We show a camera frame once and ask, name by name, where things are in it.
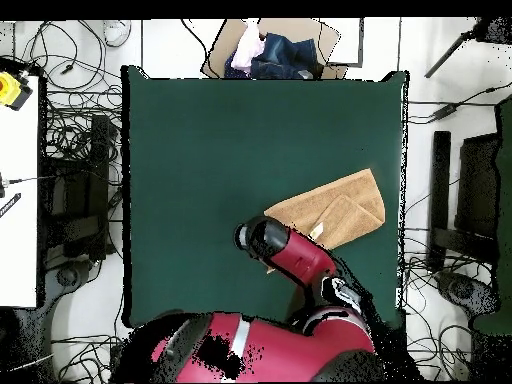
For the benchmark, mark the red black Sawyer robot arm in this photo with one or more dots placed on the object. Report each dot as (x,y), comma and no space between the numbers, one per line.
(296,348)

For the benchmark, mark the white side table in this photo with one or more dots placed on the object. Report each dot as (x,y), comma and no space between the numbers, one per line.
(18,240)

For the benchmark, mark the yellow emergency stop box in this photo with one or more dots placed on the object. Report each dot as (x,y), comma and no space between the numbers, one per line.
(10,90)

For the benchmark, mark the brown cardboard box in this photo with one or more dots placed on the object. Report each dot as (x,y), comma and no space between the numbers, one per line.
(332,40)

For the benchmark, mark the dark green table cloth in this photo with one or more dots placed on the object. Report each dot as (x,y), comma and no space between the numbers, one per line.
(192,200)

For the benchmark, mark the pink garment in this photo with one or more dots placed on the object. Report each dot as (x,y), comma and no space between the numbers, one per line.
(246,52)

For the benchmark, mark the black stand frame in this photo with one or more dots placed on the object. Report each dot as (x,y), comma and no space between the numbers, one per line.
(86,200)

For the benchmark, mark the black chair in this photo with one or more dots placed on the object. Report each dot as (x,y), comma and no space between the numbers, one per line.
(476,180)

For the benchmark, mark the orange-brown terry towel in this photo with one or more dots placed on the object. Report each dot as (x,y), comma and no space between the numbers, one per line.
(344,208)

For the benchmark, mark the white shoe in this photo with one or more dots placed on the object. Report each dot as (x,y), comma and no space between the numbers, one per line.
(116,32)

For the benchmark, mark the blue denim garment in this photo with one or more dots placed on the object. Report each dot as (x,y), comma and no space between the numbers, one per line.
(288,56)

